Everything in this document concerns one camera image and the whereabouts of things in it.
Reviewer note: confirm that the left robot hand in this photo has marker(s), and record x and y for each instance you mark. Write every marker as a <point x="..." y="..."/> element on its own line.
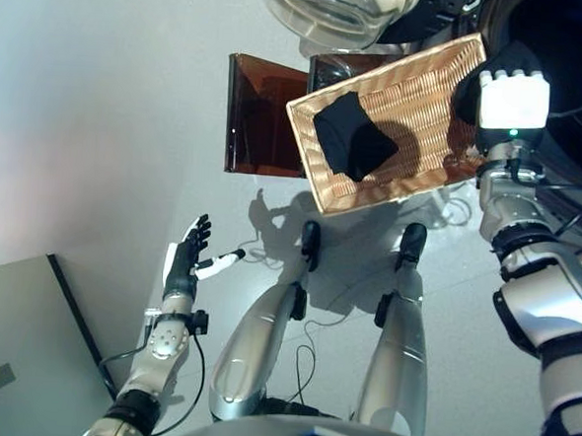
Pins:
<point x="181" y="268"/>

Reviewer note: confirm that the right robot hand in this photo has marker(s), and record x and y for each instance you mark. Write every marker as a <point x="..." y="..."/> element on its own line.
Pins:
<point x="515" y="103"/>

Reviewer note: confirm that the rectangular wicker laundry basket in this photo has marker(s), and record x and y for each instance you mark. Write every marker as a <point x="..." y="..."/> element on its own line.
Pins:
<point x="416" y="102"/>

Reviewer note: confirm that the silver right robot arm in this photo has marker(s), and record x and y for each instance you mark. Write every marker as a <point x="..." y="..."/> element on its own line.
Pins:
<point x="538" y="292"/>

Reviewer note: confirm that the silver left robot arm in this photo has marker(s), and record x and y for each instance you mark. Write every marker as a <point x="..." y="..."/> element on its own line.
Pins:
<point x="162" y="348"/>

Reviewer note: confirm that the dark grey washing machine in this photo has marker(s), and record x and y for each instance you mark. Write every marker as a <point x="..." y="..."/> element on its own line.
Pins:
<point x="572" y="146"/>

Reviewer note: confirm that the silver left robot leg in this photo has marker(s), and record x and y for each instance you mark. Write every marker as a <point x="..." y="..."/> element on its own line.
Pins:
<point x="248" y="354"/>

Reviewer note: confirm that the silver robot leg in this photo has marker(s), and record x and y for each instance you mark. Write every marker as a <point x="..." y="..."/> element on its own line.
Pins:
<point x="248" y="354"/>
<point x="400" y="363"/>

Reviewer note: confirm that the brown glossy side table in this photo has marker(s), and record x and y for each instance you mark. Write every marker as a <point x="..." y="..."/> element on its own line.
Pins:
<point x="257" y="127"/>

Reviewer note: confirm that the grey panel black edge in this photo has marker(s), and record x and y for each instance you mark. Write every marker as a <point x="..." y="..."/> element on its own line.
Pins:
<point x="27" y="330"/>

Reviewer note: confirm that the flat black garment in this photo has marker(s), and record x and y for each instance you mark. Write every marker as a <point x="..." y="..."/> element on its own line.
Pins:
<point x="350" y="137"/>

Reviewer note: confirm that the square grey socket plate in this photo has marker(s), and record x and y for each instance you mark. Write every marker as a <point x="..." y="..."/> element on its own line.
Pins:
<point x="0" y="377"/>

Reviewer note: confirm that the round glass washer door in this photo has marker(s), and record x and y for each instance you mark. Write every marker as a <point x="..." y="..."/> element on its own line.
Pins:
<point x="323" y="7"/>

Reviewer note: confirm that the silver right robot leg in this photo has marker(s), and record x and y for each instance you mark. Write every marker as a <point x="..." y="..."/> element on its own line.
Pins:
<point x="400" y="363"/>

